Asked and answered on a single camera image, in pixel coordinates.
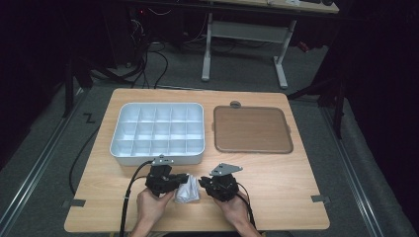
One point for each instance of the white compartment storage box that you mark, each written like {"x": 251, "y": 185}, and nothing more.
{"x": 158, "y": 133}

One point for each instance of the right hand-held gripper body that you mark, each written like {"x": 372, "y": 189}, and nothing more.
{"x": 222, "y": 184}

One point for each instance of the person's right hand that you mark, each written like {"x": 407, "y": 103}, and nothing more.
{"x": 235, "y": 210}

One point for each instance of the metal floor rail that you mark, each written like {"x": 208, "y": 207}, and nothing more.
{"x": 36, "y": 168}
{"x": 352, "y": 174}

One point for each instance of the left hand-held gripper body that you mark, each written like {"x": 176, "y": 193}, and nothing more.
{"x": 159, "y": 181}

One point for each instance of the white metal frame desk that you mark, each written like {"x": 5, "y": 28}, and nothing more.
{"x": 245, "y": 31}

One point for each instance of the grey tape strip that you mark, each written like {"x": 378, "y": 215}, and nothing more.
{"x": 74, "y": 203}
{"x": 320, "y": 198}

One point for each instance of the black metal stand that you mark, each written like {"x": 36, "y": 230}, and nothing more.
{"x": 336, "y": 105}
{"x": 70, "y": 85}

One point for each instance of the person's left hand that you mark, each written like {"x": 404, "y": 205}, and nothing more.
{"x": 153, "y": 207}

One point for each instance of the brown flat tray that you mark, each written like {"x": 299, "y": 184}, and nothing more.
{"x": 252, "y": 129}

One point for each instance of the grey round table grommet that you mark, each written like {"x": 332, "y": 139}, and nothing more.
{"x": 235, "y": 104}

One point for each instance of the white cloth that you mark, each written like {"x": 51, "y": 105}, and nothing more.
{"x": 187, "y": 192}

